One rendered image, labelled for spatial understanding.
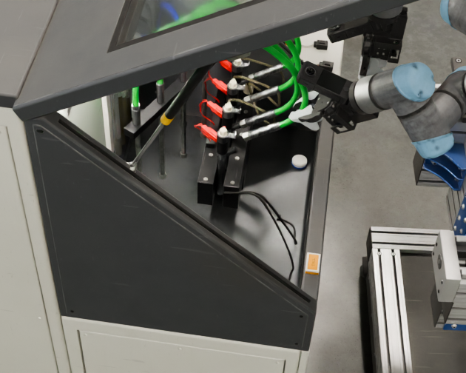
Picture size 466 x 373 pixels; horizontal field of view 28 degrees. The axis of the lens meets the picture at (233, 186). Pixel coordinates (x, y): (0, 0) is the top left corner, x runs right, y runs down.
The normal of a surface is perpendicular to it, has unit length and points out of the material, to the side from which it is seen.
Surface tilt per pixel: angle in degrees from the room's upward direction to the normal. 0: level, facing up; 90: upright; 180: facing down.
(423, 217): 0
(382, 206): 0
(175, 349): 90
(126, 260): 90
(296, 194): 0
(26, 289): 90
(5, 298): 90
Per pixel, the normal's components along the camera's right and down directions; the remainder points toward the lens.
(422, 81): 0.61, -0.13
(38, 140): -0.14, 0.75
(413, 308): 0.04, -0.65
